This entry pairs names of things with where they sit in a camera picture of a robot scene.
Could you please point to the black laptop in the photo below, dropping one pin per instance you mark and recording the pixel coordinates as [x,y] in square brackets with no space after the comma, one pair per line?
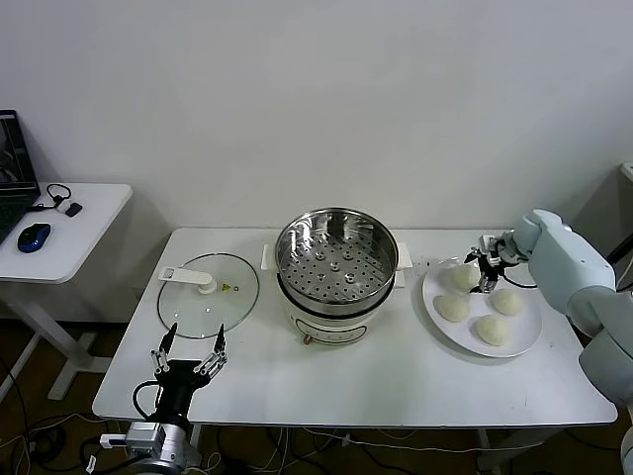
[15,163]

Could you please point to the beige wall fixture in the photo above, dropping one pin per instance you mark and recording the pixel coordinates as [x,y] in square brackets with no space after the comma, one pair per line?
[628,170]

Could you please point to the white round plate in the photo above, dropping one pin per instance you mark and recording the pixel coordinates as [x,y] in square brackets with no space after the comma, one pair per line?
[519,332]

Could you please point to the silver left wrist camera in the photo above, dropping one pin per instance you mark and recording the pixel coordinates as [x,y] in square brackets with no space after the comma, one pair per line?
[143,438]

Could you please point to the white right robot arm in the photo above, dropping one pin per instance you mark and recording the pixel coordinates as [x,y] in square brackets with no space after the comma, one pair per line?
[564,262]

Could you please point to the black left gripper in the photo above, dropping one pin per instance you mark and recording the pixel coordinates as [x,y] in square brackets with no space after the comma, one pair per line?
[178,381]

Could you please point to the white table leg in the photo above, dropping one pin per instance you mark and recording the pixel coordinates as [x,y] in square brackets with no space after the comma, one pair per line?
[487,450]

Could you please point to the white side table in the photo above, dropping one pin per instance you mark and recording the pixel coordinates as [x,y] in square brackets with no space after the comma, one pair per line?
[89,222]

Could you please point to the blue computer mouse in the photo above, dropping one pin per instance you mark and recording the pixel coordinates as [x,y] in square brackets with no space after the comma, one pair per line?
[33,236]

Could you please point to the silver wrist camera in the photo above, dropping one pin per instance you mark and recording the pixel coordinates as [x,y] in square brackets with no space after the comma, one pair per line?
[143,438]
[486,244]

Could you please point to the stainless steel steamer basket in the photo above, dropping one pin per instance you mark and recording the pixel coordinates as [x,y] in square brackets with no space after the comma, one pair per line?
[336,282]

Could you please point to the white electric cooker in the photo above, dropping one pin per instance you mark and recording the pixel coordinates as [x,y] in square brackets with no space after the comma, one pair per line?
[336,327]

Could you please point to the white steamed baozi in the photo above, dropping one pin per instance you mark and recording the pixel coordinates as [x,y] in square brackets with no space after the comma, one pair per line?
[507,302]
[491,330]
[462,278]
[452,308]

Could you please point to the small black white device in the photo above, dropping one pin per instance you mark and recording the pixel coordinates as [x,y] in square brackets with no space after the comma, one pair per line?
[73,209]

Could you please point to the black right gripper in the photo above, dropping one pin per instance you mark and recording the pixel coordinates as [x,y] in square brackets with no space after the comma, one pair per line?
[492,266]

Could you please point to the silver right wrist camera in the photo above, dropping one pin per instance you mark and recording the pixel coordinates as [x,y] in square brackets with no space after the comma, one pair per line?
[486,244]

